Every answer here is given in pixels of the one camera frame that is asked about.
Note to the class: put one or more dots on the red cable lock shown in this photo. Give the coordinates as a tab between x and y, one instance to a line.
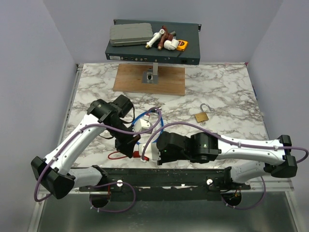
116	156

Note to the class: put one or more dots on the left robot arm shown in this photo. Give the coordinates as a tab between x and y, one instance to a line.
54	172

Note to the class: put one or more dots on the brown pipe fitting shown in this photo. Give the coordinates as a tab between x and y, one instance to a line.
166	36

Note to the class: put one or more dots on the dark teal rack device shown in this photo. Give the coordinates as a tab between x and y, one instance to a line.
188	32

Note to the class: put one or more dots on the metal stand post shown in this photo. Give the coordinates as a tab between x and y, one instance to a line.
150	76

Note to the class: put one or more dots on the grey plastic case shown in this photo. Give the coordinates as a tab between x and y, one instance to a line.
130	34

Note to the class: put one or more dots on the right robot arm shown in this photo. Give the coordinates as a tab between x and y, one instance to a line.
272	157

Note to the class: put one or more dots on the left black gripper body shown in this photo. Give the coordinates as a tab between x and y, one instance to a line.
120	137

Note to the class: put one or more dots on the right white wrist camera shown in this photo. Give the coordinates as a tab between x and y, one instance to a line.
151	153

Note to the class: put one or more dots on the white straight pipe fitting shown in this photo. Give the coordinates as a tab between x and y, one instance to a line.
155	37

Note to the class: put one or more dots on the brass padlock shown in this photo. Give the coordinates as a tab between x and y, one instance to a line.
202	115

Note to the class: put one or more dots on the white elbow pipe fitting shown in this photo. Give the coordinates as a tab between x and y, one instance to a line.
171	45

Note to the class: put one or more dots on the black mounting rail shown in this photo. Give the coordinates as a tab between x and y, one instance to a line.
165	184

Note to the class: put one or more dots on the aluminium frame profile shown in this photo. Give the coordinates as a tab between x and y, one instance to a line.
255	185

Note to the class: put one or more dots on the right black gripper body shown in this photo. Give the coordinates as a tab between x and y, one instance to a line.
165	158

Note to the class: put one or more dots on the wooden board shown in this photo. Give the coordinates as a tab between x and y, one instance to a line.
129	79

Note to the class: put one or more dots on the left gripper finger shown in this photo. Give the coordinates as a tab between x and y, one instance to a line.
135	139
127	151

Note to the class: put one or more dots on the yellow tape measure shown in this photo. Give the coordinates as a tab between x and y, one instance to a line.
182	45

